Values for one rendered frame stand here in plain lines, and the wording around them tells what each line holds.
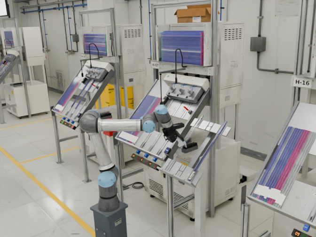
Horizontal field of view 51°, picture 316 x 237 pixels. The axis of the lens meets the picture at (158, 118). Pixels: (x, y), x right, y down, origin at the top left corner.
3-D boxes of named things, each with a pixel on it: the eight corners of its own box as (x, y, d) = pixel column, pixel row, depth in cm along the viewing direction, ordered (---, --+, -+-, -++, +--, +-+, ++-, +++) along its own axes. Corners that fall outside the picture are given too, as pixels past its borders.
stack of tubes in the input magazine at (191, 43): (201, 65, 266) (201, 31, 258) (160, 61, 304) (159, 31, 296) (212, 64, 273) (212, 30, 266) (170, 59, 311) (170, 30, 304)
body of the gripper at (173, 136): (165, 141, 233) (159, 128, 226) (173, 133, 236) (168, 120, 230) (173, 144, 227) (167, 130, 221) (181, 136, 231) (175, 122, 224)
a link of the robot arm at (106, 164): (102, 190, 228) (76, 116, 213) (106, 180, 242) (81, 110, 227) (119, 185, 227) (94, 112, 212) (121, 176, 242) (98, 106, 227)
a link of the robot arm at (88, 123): (75, 119, 202) (154, 118, 203) (78, 114, 213) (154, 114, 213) (76, 137, 205) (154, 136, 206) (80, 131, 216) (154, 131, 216)
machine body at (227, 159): (193, 225, 294) (193, 160, 276) (145, 195, 346) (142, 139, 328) (238, 199, 333) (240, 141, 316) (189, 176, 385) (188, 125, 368)
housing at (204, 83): (209, 96, 277) (201, 85, 268) (170, 89, 314) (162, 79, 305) (214, 89, 279) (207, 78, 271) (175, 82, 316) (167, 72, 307)
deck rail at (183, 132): (168, 163, 258) (163, 160, 254) (166, 162, 259) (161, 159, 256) (213, 92, 276) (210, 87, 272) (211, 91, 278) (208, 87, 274)
